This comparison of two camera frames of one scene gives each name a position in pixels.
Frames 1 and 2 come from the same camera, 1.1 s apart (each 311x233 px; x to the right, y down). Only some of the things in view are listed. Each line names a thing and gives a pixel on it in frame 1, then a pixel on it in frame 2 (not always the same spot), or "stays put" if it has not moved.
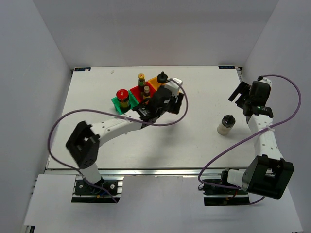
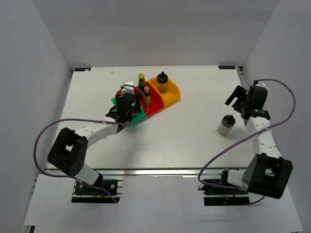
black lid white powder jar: x=227 y=123 stays put
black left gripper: x=178 y=102 to x=136 y=106
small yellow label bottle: x=146 y=92 stays put
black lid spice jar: x=162 y=78 stays put
